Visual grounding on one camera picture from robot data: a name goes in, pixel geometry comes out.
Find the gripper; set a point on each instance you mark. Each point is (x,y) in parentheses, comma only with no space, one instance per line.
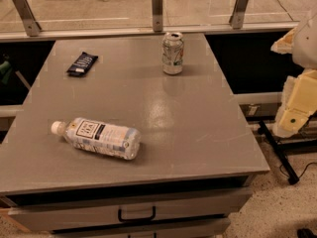
(306,45)

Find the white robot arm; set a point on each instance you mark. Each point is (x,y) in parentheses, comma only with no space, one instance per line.
(301,43)

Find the silver 7up soda can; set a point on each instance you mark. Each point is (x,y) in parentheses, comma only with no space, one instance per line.
(172,53)

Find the black metal stand leg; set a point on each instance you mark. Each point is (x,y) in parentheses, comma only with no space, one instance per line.
(292,176)

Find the upper grey drawer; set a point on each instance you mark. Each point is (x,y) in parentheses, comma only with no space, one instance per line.
(103,212)

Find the grey drawer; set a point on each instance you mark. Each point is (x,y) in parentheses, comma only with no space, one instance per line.
(195,228)
(103,212)

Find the lower grey drawer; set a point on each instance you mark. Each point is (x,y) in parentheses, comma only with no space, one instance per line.
(195,228)

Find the grey drawer cabinet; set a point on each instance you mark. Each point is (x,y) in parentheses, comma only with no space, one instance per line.
(194,135)

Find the clear plastic water bottle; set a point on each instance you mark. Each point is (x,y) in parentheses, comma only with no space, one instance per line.
(99,137)

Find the dark blue snack bar wrapper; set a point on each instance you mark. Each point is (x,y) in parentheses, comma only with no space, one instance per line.
(82,65)

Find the right metal railing bracket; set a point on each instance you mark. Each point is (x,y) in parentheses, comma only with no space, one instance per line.
(238,15)

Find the metal railing bracket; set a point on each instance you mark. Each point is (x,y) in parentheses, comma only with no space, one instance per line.
(31,26)
(238,15)
(157,13)

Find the middle metal railing bracket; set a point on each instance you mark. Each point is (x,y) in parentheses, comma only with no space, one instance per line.
(157,13)

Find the black drawer handle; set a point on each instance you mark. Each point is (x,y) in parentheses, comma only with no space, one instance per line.
(137,215)

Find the left metal railing bracket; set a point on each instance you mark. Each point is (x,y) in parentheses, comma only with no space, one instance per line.
(31,26)

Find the metal railing base rail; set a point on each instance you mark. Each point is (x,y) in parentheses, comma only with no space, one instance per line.
(221,29)

